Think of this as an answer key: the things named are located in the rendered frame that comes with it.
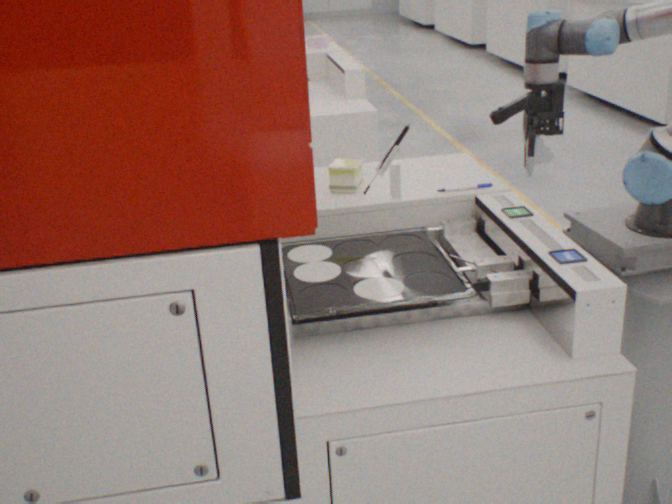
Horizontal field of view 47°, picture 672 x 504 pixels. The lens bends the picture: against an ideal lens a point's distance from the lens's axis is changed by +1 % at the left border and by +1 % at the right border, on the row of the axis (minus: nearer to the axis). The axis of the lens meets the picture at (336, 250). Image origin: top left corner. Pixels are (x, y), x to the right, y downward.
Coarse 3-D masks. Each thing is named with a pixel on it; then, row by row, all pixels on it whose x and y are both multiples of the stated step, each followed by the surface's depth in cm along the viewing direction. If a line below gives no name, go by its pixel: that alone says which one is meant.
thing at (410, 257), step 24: (336, 240) 182; (360, 240) 181; (384, 240) 180; (408, 240) 180; (288, 264) 170; (360, 264) 169; (384, 264) 168; (408, 264) 167; (432, 264) 166; (312, 288) 159; (336, 288) 158; (408, 288) 156; (432, 288) 156; (456, 288) 155
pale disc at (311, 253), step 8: (296, 248) 179; (304, 248) 178; (312, 248) 178; (320, 248) 178; (328, 248) 178; (288, 256) 175; (296, 256) 174; (304, 256) 174; (312, 256) 174; (320, 256) 174; (328, 256) 173
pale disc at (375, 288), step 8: (368, 280) 161; (376, 280) 160; (384, 280) 160; (392, 280) 160; (360, 288) 157; (368, 288) 157; (376, 288) 157; (384, 288) 157; (392, 288) 156; (400, 288) 156; (368, 296) 154; (376, 296) 153; (384, 296) 153; (392, 296) 153
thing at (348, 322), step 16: (448, 304) 160; (464, 304) 159; (480, 304) 160; (304, 320) 156; (320, 320) 156; (336, 320) 156; (352, 320) 157; (368, 320) 157; (384, 320) 158; (400, 320) 158; (416, 320) 159; (432, 320) 160; (304, 336) 156
